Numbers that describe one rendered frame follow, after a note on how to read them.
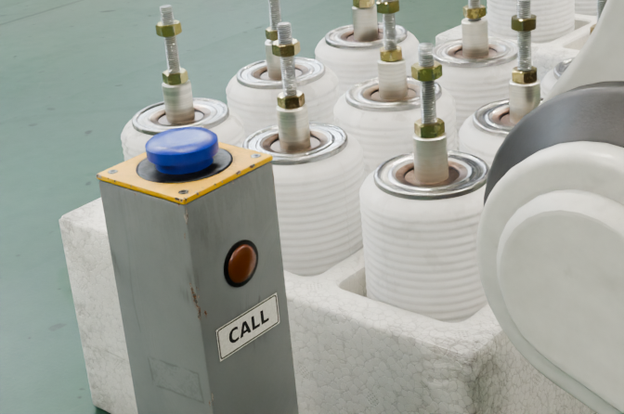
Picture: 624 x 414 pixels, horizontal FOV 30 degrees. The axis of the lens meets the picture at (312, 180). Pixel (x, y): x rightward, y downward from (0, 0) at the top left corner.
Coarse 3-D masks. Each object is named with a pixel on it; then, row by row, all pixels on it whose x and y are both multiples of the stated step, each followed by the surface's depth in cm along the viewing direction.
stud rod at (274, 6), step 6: (270, 0) 96; (276, 0) 96; (270, 6) 96; (276, 6) 96; (270, 12) 96; (276, 12) 96; (270, 18) 96; (276, 18) 96; (270, 24) 97; (276, 24) 96
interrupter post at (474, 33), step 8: (464, 24) 98; (472, 24) 97; (480, 24) 97; (464, 32) 98; (472, 32) 98; (480, 32) 98; (464, 40) 98; (472, 40) 98; (480, 40) 98; (464, 48) 99; (472, 48) 98; (480, 48) 98; (464, 56) 99; (472, 56) 98; (480, 56) 98
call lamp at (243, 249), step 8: (240, 248) 64; (248, 248) 64; (232, 256) 63; (240, 256) 64; (248, 256) 64; (232, 264) 63; (240, 264) 64; (248, 264) 64; (232, 272) 63; (240, 272) 64; (248, 272) 64; (232, 280) 64; (240, 280) 64
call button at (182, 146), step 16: (176, 128) 65; (192, 128) 65; (160, 144) 63; (176, 144) 63; (192, 144) 63; (208, 144) 63; (160, 160) 62; (176, 160) 62; (192, 160) 62; (208, 160) 64
